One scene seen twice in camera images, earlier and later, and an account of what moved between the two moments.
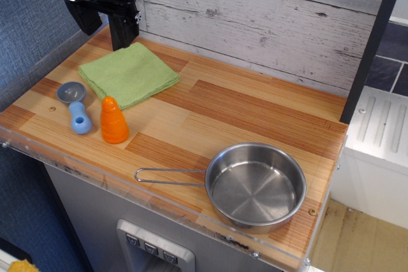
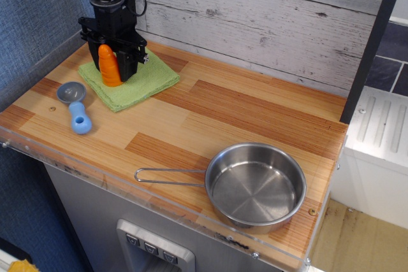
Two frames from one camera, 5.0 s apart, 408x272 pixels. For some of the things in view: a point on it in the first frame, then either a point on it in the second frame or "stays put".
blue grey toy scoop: x=73 y=92 stays put
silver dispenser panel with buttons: x=146 y=250 stays put
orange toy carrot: x=114 y=121 -> x=109 y=65
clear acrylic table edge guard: x=164 y=204 stays put
